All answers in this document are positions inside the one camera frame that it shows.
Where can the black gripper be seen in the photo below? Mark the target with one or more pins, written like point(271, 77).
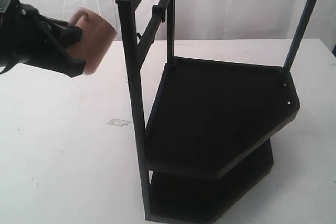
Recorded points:
point(31, 38)

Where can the pink ceramic mug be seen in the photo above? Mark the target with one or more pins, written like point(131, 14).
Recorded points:
point(97, 37)

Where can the white backdrop curtain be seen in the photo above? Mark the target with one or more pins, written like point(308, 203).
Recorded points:
point(219, 19)

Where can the clear tape piece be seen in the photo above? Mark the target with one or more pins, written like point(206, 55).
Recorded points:
point(118, 122)

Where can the black two-tier corner rack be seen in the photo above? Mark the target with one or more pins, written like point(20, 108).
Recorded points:
point(207, 140)

